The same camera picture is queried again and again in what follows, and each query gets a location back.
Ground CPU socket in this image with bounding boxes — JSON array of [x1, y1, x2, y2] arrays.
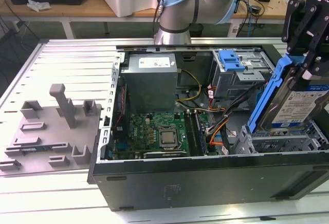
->
[[157, 127, 181, 151]]

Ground black graphics card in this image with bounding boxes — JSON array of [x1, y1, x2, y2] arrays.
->
[[142, 151, 189, 159]]

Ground black cable bundle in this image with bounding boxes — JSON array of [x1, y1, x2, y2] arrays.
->
[[207, 80, 265, 135]]

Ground crumpled white paper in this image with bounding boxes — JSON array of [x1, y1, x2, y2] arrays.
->
[[26, 0, 52, 13]]

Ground green motherboard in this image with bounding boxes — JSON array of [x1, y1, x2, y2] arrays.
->
[[112, 110, 215, 159]]

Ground installed RAM stick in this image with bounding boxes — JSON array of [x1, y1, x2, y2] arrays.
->
[[193, 109, 209, 157]]

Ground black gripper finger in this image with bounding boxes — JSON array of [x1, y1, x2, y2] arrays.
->
[[281, 0, 322, 55], [301, 11, 329, 81]]

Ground hanging blue cable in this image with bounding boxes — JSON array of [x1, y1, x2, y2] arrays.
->
[[245, 0, 255, 38]]

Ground black RAM slot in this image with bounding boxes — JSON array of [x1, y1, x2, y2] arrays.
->
[[184, 109, 198, 157]]

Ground metal optical drive cage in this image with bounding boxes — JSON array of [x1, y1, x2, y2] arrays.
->
[[208, 50, 280, 102]]

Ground RAM stick in rack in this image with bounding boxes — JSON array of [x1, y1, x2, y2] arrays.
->
[[5, 145, 66, 153]]

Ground metal disk bay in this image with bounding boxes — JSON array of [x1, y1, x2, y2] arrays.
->
[[237, 121, 323, 156]]

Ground grey parts rack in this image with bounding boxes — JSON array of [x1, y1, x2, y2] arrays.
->
[[0, 84, 104, 175]]

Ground orange flat wire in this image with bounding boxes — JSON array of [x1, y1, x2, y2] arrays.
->
[[209, 128, 226, 147]]

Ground red fan wire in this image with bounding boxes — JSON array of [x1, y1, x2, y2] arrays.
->
[[114, 84, 129, 132]]

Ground grey power supply unit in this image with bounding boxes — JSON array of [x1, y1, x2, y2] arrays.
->
[[120, 53, 178, 114]]

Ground hard disk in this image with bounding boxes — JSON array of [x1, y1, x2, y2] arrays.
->
[[247, 53, 329, 135]]

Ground wooden desk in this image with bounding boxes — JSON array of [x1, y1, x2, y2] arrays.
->
[[0, 0, 329, 39]]

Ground black arm base cable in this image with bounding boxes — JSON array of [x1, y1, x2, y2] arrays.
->
[[152, 0, 172, 40]]

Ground black PC case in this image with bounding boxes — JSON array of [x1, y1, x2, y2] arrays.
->
[[86, 43, 329, 212]]

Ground silver CPU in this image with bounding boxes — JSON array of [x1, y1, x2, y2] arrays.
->
[[160, 131, 178, 147]]

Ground yellow black wires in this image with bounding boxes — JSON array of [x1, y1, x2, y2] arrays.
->
[[175, 69, 203, 104]]

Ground blue plastic cage latch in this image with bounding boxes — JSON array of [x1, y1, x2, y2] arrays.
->
[[217, 50, 244, 72]]

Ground multicolour wire bundle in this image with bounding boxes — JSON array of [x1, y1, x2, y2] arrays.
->
[[205, 113, 229, 135]]

